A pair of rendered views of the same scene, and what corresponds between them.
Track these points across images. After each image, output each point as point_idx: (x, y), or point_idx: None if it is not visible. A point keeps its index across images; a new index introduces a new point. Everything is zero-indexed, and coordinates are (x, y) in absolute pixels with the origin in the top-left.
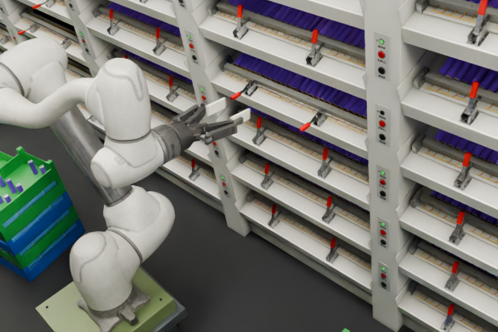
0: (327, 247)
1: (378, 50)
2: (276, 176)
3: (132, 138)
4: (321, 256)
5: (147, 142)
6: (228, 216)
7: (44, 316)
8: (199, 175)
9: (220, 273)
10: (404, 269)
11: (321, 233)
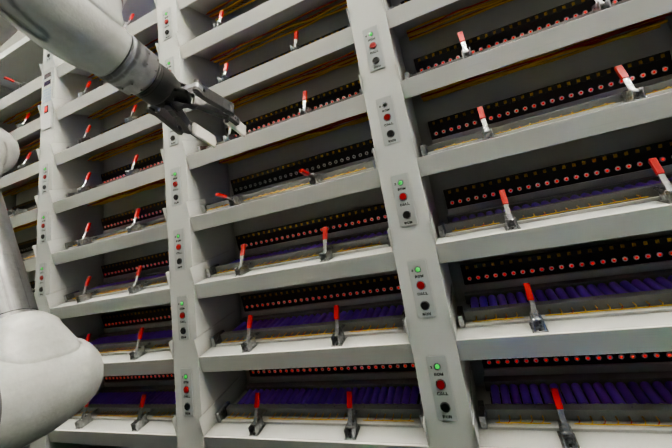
0: (340, 426)
1: (369, 44)
2: (260, 340)
3: None
4: (335, 437)
5: None
6: None
7: None
8: (148, 422)
9: None
10: (466, 340)
11: (327, 408)
